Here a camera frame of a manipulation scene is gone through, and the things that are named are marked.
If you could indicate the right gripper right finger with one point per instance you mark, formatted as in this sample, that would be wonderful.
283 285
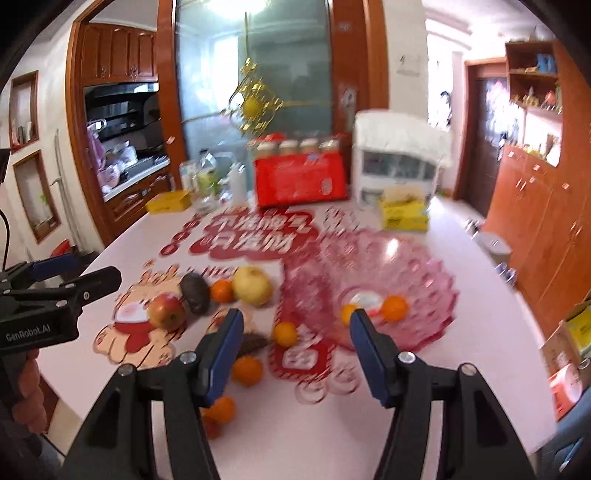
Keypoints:
478 439

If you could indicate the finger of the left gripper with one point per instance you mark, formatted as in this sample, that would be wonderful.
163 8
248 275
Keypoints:
26 274
89 287

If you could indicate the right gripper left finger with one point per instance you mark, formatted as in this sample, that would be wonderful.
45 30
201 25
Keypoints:
115 440

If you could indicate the red apple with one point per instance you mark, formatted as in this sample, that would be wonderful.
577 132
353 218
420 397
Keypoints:
166 312

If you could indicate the dark avocado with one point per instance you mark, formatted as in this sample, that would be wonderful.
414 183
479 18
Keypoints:
196 293

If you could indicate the yellow pear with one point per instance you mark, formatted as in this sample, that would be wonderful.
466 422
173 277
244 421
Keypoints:
252 285

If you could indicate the pink glass fruit bowl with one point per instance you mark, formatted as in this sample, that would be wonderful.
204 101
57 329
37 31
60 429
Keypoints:
364 267

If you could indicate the small orange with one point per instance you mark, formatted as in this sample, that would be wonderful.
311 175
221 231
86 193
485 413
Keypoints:
346 313
285 334

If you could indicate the person's left hand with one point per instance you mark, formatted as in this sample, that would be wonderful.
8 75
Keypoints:
30 411

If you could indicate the yellow flat box left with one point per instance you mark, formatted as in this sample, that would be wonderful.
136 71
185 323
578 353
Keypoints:
169 202

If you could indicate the orange beside avocado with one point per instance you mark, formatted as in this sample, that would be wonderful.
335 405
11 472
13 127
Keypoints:
222 292

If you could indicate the clear glass cup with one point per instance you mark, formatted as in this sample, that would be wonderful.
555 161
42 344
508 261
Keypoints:
204 203

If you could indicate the white carton with blue print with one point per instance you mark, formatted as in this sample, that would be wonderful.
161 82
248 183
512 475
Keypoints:
187 173

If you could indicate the clear plastic bottle green label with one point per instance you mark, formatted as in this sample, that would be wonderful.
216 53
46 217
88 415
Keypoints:
207 173

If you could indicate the printed pink tablecloth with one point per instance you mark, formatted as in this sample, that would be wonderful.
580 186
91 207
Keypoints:
301 408

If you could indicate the white squeeze bottle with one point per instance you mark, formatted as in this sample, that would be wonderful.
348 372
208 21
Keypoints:
232 180

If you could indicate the pack of beige jars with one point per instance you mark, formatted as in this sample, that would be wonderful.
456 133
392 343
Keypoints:
276 144

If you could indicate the red snack package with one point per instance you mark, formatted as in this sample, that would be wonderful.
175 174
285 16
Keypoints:
289 180

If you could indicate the yellow tissue box right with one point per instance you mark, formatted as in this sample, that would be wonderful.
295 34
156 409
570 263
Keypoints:
404 208

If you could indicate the gold door ornament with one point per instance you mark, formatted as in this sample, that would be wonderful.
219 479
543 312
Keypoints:
252 106

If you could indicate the white countertop appliance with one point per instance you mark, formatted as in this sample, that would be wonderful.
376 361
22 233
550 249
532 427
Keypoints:
373 172

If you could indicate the white towel on appliance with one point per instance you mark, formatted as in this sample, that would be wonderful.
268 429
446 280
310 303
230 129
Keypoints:
385 131

